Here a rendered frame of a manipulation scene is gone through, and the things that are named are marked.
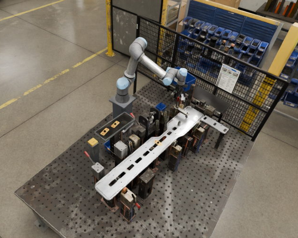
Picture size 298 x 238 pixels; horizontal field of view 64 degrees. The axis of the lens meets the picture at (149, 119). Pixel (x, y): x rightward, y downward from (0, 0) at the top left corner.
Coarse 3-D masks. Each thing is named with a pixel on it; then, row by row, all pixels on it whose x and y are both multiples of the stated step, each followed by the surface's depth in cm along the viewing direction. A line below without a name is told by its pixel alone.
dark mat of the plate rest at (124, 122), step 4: (124, 112) 229; (120, 116) 225; (124, 116) 225; (128, 116) 226; (116, 120) 220; (120, 120) 221; (124, 120) 221; (128, 120) 222; (108, 124) 216; (112, 124) 217; (120, 124) 218; (124, 124) 218; (100, 128) 212; (104, 128) 212; (108, 128) 213; (112, 128) 213; (116, 128) 214; (120, 128) 214; (96, 132) 208; (100, 132) 209; (108, 132) 210; (112, 132) 210; (104, 136) 206; (108, 136) 206
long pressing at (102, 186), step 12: (192, 108) 265; (180, 120) 250; (192, 120) 252; (180, 132) 238; (144, 144) 223; (168, 144) 226; (132, 156) 213; (144, 156) 214; (156, 156) 216; (120, 168) 204; (132, 168) 204; (144, 168) 206; (108, 180) 194; (120, 180) 195; (108, 192) 187
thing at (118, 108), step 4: (132, 96) 256; (112, 100) 249; (132, 100) 251; (112, 104) 258; (116, 104) 246; (120, 104) 245; (124, 104) 246; (128, 104) 246; (116, 108) 252; (120, 108) 248; (124, 108) 243; (128, 108) 253; (116, 112) 256; (120, 112) 252; (128, 112) 258; (116, 116) 260; (132, 124) 279; (124, 128) 270; (128, 128) 274; (124, 132) 270
